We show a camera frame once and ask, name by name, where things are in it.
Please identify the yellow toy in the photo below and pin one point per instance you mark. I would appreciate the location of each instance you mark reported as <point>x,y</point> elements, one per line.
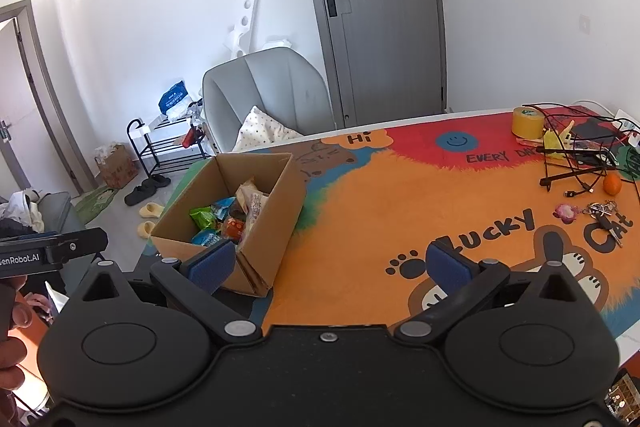
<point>555,138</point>

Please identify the smartphone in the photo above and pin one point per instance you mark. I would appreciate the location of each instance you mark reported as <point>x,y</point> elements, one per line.
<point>625,397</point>

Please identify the blue white round snack packet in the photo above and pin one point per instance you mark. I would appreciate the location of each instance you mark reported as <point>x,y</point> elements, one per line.
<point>222,208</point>

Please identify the cardboard box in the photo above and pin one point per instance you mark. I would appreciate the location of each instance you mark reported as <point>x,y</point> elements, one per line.
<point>270,227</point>

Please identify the white spotted pillow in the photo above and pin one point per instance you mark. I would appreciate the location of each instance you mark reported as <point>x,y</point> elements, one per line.
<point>262,129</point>

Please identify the grey sofa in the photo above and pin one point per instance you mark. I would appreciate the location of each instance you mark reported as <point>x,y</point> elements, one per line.
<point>62,217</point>

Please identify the white bread packet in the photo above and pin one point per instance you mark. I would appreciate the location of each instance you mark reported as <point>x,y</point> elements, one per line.
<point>252,207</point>

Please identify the yellow tape roll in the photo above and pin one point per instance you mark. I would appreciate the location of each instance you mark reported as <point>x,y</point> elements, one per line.
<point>528,123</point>

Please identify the pile of clothes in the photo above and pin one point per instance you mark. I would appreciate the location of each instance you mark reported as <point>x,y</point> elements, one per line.
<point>20,212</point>

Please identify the orange tangerine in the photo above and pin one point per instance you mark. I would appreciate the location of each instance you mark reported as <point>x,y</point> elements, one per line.
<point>612,184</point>

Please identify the grey armchair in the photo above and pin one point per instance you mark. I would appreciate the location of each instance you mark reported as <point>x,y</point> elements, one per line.
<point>270,87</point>

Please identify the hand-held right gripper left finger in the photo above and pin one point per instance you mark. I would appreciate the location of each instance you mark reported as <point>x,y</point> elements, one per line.
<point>212,264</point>

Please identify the green floor rug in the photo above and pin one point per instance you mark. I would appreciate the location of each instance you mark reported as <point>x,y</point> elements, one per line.
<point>95,204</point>

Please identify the large green snack packet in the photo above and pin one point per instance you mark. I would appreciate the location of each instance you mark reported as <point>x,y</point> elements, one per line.
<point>202,218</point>

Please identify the blue plastic bag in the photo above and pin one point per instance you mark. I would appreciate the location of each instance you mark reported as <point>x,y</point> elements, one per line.
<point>172,97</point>

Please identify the person's left hand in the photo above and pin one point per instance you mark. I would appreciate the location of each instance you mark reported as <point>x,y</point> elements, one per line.
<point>12,337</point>

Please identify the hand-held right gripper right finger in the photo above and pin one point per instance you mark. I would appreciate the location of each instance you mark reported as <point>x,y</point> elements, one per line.
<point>447,267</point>

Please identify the white foam board with holes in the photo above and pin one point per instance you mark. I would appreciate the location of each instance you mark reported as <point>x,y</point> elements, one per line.
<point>244,22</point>

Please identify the black slipper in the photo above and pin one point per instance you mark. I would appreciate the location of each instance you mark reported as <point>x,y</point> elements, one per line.
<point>137,196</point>
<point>157,181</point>

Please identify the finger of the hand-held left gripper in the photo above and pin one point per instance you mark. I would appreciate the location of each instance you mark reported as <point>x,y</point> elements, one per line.
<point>80,244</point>

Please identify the white blank wall plate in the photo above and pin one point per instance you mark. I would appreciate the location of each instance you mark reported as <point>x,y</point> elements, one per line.
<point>585,24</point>

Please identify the colourful cartoon table mat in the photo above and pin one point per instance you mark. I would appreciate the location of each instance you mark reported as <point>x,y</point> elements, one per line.
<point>375,207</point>

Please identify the orange red snack packet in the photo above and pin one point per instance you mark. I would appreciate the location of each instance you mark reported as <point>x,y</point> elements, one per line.
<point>234,228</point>

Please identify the grey hallway door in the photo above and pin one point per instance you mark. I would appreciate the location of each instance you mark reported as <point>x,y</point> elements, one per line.
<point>30,117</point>

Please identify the bunch of keys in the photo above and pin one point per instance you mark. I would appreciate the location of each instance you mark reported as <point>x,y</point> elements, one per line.
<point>605,217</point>

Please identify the small brown carton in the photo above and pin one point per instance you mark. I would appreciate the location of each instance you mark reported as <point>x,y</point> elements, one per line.
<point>117,167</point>

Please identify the black shoe rack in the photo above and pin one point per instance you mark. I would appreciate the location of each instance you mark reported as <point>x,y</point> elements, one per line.
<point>160,149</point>

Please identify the yellow slipper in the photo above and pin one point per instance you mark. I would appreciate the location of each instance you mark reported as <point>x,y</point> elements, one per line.
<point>151,210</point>
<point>146,229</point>

